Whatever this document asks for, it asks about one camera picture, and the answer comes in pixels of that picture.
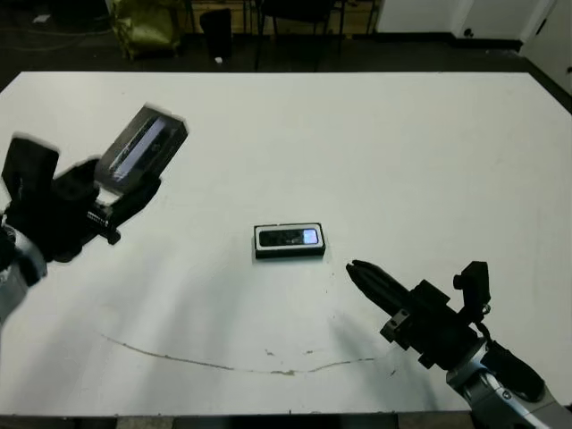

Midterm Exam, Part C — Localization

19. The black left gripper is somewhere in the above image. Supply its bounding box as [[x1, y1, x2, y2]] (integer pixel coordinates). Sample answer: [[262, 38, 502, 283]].
[[8, 156, 163, 265]]

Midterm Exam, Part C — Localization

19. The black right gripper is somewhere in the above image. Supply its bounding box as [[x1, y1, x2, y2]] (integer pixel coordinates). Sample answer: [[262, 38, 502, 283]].
[[346, 260, 486, 370]]

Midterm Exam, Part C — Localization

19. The black box lid with print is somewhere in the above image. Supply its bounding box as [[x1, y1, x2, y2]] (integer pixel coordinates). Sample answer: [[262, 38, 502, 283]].
[[96, 105, 189, 189]]

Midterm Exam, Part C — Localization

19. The slim black camera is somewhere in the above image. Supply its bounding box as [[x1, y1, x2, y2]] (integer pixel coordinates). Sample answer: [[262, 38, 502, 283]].
[[258, 228, 321, 248]]

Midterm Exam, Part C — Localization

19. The black box base white insert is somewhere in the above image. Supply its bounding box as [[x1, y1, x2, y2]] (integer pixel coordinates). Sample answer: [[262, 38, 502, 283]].
[[252, 222, 326, 261]]

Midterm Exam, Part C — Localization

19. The olive green plastic bag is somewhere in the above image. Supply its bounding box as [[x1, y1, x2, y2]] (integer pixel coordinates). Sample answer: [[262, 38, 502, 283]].
[[111, 0, 184, 60]]

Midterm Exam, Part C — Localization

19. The tall black bin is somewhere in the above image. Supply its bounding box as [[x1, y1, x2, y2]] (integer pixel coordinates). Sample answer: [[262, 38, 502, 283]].
[[199, 7, 233, 59]]

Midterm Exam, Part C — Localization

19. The black office chair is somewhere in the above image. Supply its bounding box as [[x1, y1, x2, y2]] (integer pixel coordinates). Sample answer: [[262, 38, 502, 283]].
[[255, 0, 348, 72]]

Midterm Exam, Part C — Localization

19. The white door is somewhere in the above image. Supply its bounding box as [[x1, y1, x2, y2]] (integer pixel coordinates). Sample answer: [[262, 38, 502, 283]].
[[519, 0, 572, 95]]

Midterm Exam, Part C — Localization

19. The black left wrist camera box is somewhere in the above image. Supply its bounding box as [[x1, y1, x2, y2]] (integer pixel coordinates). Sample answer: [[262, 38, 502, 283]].
[[2, 132, 62, 201]]

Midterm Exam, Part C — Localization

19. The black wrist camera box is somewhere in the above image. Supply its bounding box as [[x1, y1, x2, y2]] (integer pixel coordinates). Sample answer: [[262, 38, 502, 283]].
[[2, 132, 62, 201], [452, 260, 492, 321]]

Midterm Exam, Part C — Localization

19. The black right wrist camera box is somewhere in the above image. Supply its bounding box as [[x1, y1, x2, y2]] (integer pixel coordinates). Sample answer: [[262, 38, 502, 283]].
[[452, 260, 492, 321]]

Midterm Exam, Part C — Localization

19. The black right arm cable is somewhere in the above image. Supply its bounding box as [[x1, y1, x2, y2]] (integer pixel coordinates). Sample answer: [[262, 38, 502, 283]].
[[472, 306, 498, 346]]

